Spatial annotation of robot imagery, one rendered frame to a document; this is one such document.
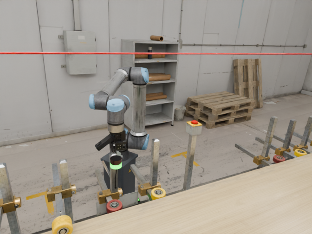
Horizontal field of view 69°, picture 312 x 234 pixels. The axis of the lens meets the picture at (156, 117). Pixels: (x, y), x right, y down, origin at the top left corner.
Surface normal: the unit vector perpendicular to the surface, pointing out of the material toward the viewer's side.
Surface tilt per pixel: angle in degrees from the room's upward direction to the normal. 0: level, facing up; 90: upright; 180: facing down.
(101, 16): 90
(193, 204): 0
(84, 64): 90
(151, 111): 90
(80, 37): 90
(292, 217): 0
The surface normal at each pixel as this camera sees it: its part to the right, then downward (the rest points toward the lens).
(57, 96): 0.52, 0.33
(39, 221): 0.05, -0.93
